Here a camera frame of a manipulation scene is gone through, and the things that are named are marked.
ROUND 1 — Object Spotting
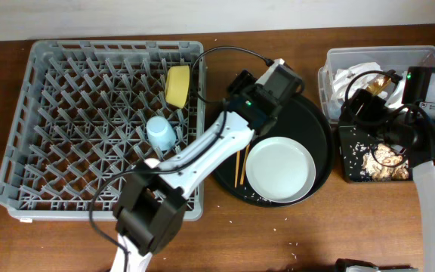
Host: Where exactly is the gold snack wrapper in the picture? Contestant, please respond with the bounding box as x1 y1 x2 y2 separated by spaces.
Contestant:
366 76 391 96

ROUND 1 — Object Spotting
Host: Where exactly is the white napkin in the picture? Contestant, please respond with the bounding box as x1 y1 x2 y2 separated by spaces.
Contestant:
332 62 407 109

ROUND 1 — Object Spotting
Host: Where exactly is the food scraps pile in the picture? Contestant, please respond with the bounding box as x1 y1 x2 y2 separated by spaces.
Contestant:
360 144 410 181

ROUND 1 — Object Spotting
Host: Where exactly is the wooden chopstick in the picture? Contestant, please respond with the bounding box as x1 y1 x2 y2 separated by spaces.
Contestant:
234 150 241 188
239 144 251 185

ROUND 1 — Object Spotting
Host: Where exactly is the grey round plate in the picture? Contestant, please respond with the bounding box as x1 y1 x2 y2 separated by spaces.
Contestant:
245 137 316 204

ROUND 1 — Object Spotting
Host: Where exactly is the yellow plastic bowl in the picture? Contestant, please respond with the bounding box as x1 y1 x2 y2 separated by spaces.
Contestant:
165 66 190 109

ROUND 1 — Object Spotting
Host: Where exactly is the blue plastic cup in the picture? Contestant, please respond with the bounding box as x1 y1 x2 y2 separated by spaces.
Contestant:
146 116 177 151

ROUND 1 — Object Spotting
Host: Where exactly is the pink plastic cup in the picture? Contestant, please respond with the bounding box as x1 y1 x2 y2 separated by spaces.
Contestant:
144 158 160 168

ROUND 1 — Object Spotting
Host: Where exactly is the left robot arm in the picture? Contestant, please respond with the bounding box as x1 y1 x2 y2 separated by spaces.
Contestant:
111 67 301 271

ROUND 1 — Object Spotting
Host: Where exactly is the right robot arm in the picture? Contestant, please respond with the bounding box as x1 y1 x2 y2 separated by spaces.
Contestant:
337 66 435 271

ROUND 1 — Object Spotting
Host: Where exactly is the grey dishwasher rack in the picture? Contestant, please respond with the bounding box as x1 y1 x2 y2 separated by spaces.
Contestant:
0 40 205 221

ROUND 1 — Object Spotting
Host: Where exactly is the black rectangular tray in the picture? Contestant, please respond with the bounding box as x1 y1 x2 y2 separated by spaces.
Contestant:
337 125 412 183

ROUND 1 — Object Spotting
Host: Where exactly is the round black tray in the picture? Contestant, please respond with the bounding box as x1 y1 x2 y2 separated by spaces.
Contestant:
213 95 335 207

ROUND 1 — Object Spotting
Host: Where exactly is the clear plastic bin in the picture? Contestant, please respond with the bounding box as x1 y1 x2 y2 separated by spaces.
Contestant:
318 45 435 125

